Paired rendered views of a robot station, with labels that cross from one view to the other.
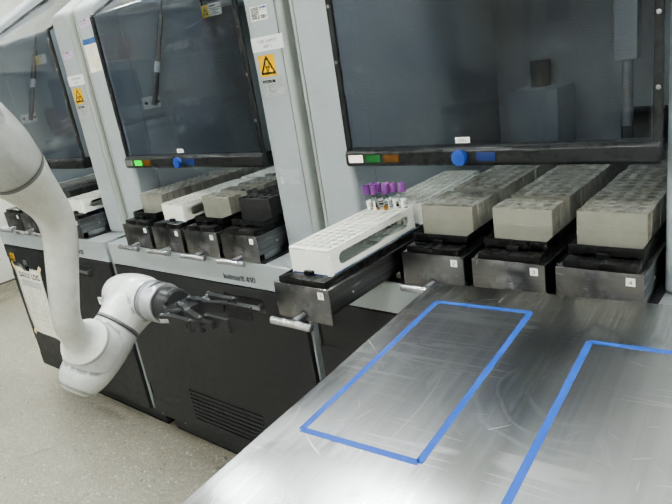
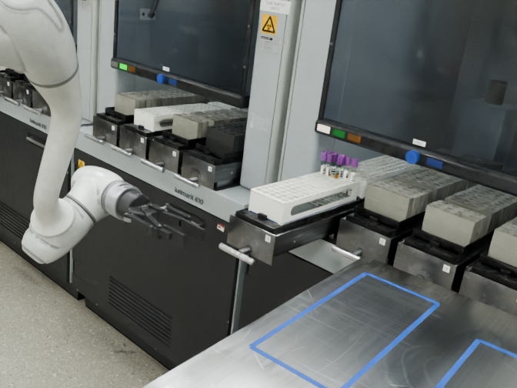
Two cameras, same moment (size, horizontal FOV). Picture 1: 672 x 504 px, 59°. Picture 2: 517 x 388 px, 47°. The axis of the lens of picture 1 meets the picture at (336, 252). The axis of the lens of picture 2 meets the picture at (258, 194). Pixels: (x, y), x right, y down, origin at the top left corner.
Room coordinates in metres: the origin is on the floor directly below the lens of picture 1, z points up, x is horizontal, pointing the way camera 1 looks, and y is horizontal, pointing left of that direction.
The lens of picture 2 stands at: (-0.16, 0.10, 1.30)
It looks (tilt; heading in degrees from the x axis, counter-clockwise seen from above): 20 degrees down; 358
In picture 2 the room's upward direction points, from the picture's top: 7 degrees clockwise
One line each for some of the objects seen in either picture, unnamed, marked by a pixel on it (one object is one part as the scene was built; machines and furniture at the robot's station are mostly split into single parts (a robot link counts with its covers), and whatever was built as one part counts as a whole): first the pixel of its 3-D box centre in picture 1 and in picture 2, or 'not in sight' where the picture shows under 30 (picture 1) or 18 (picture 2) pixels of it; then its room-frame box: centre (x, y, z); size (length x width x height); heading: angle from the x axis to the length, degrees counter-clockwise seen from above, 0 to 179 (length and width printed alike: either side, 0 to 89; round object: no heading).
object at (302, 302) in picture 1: (396, 243); (335, 207); (1.26, -0.14, 0.78); 0.73 x 0.14 x 0.09; 138
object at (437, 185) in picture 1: (434, 197); (377, 176); (1.40, -0.26, 0.83); 0.30 x 0.10 x 0.06; 138
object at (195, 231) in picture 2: (239, 311); (192, 230); (1.10, 0.21, 0.74); 0.07 x 0.01 x 0.03; 49
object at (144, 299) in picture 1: (160, 302); (123, 201); (1.23, 0.40, 0.74); 0.09 x 0.06 x 0.09; 139
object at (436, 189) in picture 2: (480, 200); (416, 192); (1.24, -0.32, 0.85); 0.12 x 0.02 x 0.06; 49
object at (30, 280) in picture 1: (34, 301); not in sight; (2.33, 1.25, 0.43); 0.27 x 0.02 x 0.36; 48
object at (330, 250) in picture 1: (356, 239); (306, 197); (1.16, -0.05, 0.83); 0.30 x 0.10 x 0.06; 138
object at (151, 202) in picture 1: (155, 202); (127, 105); (1.81, 0.52, 0.85); 0.12 x 0.02 x 0.06; 49
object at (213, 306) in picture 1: (210, 306); (167, 217); (1.15, 0.27, 0.74); 0.11 x 0.01 x 0.04; 65
